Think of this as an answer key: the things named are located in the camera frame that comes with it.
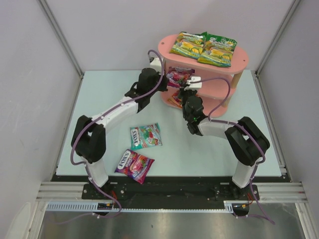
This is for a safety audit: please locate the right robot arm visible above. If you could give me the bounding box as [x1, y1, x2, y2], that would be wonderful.
[178, 89, 270, 189]

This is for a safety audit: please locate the green Fox's candy bag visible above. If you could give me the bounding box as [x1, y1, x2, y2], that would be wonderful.
[197, 32, 237, 68]

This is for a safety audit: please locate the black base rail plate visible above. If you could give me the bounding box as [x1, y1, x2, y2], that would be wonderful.
[51, 174, 260, 210]

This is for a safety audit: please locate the aluminium corner post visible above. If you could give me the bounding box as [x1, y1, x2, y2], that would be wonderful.
[255, 0, 302, 77]
[37, 0, 84, 78]

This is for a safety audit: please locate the green spring tea candy bag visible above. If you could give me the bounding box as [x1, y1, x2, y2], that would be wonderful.
[169, 32, 206, 59]

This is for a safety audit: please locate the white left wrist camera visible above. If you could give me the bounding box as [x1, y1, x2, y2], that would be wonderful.
[149, 56, 164, 73]

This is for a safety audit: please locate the purple candy bag face-down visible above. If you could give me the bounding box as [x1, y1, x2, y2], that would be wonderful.
[166, 67, 195, 88]

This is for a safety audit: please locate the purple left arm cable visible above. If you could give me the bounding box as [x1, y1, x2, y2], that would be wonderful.
[56, 49, 166, 225]

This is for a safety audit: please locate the purple Fox's berries candy bag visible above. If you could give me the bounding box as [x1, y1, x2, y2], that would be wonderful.
[115, 149, 155, 184]

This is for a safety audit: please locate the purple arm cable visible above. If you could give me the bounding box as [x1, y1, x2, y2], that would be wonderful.
[56, 49, 166, 225]
[189, 76, 275, 225]

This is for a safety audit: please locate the right aluminium corner post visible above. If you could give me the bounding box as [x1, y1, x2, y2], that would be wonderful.
[255, 0, 302, 77]

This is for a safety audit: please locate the pink three-tier shelf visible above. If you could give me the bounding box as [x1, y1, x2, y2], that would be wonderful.
[158, 34, 249, 118]

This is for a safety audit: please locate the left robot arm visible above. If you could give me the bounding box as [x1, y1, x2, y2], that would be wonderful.
[70, 68, 168, 188]

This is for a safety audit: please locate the orange Fox's fruits candy bag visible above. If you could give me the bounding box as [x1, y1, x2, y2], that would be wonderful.
[166, 90, 182, 109]

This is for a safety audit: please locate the left aluminium corner post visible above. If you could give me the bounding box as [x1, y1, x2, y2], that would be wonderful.
[37, 0, 84, 78]

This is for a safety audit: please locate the teal Fox's candy bag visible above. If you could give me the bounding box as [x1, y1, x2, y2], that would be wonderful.
[130, 123, 162, 150]

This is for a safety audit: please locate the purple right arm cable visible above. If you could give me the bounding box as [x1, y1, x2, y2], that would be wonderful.
[189, 76, 275, 225]

